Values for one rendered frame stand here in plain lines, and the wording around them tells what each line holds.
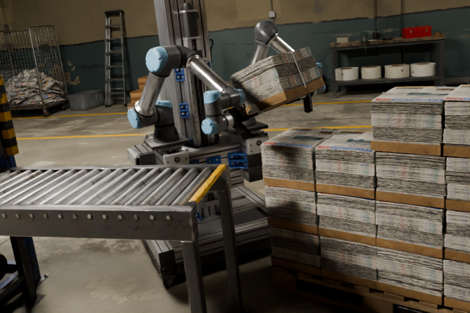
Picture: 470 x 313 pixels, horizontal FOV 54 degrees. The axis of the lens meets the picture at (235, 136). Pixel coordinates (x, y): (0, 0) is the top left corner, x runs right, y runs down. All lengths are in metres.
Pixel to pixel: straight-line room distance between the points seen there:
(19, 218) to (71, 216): 0.24
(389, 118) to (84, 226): 1.32
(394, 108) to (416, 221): 0.50
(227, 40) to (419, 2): 3.48
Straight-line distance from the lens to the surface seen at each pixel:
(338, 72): 8.31
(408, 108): 2.04
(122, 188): 2.06
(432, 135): 2.04
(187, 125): 2.87
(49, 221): 2.00
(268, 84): 2.26
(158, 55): 2.27
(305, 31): 8.84
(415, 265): 2.28
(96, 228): 1.89
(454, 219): 2.15
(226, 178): 2.15
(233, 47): 9.09
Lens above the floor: 1.45
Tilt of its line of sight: 14 degrees down
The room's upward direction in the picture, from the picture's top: 6 degrees counter-clockwise
